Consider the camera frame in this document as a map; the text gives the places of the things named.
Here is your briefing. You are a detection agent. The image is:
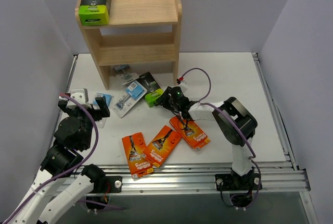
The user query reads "aluminium frame rail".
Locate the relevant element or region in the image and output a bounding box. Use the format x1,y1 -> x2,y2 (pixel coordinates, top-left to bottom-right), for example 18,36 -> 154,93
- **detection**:
101,161 -> 310,196

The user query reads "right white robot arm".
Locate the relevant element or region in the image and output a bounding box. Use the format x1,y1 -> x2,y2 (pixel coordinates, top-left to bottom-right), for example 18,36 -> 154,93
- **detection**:
156,86 -> 258,177

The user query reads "blue razor blister under shelf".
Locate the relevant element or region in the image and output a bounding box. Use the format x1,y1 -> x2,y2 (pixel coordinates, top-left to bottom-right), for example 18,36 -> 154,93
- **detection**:
113,65 -> 139,85

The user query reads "blue razor blister middle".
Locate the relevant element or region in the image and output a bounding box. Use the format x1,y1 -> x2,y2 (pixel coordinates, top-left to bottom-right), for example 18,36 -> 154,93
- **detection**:
112,81 -> 147,118

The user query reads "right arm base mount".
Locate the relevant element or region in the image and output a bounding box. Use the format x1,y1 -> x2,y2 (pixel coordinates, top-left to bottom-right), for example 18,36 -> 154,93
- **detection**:
214,173 -> 263,191

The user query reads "orange fusion box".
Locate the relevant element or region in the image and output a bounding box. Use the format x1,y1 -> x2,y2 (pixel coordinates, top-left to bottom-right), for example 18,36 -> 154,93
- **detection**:
169,116 -> 211,151
122,132 -> 154,180
142,126 -> 182,167

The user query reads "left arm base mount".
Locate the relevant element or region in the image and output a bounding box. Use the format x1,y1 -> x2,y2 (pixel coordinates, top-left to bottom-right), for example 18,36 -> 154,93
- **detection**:
80,164 -> 122,194

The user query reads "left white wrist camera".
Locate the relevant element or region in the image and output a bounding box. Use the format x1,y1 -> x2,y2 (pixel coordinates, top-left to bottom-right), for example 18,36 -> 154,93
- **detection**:
59,89 -> 91,109

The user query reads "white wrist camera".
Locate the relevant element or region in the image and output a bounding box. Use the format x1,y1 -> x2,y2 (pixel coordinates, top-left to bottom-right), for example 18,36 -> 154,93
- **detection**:
176,77 -> 188,93
59,89 -> 91,109

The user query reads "green black razor box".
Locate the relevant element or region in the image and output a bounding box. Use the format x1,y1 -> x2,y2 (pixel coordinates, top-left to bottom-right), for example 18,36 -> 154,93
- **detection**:
78,0 -> 111,26
137,72 -> 163,107

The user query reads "blue razor blister left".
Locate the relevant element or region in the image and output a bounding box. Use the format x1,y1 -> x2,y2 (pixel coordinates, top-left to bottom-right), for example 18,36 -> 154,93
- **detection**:
93,93 -> 113,128

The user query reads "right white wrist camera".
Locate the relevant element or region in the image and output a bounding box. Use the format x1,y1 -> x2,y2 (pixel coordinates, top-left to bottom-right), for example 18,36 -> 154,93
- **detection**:
176,77 -> 188,93

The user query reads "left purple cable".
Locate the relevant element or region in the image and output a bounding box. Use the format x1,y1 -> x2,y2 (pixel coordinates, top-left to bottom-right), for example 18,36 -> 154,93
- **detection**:
0,95 -> 99,222

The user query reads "wooden two-tier shelf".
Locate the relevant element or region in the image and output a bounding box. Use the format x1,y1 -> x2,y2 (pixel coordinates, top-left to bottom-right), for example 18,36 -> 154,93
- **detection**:
75,0 -> 183,89

